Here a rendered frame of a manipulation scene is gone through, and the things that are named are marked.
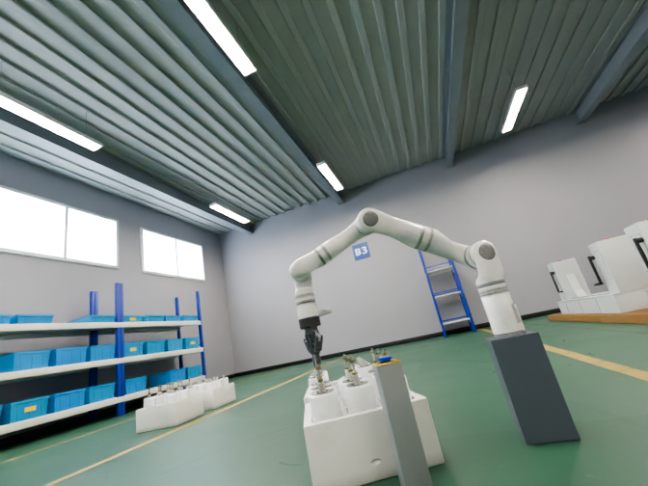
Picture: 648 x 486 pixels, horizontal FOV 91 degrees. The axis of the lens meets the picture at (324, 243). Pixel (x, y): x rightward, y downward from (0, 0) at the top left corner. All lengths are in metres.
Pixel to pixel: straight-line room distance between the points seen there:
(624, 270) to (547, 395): 3.20
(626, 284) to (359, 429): 3.59
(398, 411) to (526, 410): 0.42
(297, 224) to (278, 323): 2.66
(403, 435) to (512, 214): 7.26
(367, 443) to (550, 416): 0.54
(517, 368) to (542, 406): 0.12
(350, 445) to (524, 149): 8.00
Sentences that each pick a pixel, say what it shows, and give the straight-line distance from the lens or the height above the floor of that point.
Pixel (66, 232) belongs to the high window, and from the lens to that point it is 6.70.
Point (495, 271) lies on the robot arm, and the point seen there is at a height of 0.51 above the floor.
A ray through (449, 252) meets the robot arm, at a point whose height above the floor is 0.62.
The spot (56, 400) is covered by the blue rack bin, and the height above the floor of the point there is 0.39.
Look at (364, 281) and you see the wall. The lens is 7.74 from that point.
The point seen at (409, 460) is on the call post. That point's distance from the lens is 1.01.
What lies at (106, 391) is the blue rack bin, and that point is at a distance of 5.78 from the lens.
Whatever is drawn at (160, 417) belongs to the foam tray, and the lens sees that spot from 3.31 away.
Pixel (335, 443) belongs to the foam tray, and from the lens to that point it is 1.10.
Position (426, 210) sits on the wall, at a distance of 7.91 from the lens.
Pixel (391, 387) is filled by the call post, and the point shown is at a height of 0.25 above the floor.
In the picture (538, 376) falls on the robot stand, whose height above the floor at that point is 0.18.
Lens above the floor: 0.41
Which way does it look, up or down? 17 degrees up
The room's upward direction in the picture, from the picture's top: 12 degrees counter-clockwise
